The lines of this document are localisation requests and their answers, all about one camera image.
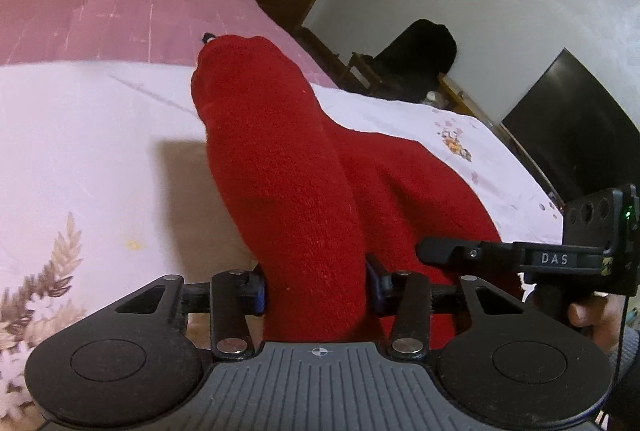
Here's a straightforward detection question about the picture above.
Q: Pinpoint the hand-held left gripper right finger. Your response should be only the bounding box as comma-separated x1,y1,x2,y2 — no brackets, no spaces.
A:
364,252,528,356

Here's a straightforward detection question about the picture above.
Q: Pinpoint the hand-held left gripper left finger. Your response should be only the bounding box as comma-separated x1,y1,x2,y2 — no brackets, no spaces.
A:
112,267,267,361

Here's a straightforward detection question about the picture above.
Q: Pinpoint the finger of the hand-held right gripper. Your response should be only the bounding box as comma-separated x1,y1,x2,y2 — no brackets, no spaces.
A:
416,237,526,269

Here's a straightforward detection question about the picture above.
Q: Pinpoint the red knit sweater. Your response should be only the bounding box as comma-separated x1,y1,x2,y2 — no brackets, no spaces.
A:
190,33,525,353

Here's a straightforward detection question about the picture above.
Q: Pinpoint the person's right forearm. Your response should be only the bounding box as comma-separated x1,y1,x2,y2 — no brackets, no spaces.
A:
597,325,640,431

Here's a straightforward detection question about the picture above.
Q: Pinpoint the person's right hand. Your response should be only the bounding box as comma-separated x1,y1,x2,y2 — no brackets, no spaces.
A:
567,295,624,342

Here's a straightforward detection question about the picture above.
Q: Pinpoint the black flat television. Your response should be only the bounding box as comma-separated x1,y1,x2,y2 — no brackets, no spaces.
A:
500,48,640,212

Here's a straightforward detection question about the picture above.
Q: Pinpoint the black cloth heap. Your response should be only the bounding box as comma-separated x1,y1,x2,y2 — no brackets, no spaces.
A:
372,18,459,102

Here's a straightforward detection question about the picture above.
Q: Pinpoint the dark wooden chair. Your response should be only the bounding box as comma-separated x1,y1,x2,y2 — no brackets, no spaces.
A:
344,51,387,94

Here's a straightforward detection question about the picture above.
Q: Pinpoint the white floral blanket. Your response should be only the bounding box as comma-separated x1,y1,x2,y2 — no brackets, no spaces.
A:
0,61,568,431

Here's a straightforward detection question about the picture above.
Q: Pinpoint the pink bed sheet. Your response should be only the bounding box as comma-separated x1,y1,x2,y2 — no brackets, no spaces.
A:
0,0,342,90

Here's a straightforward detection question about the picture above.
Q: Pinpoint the thin black cable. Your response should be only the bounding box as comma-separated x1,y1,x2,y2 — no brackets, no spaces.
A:
614,291,630,379

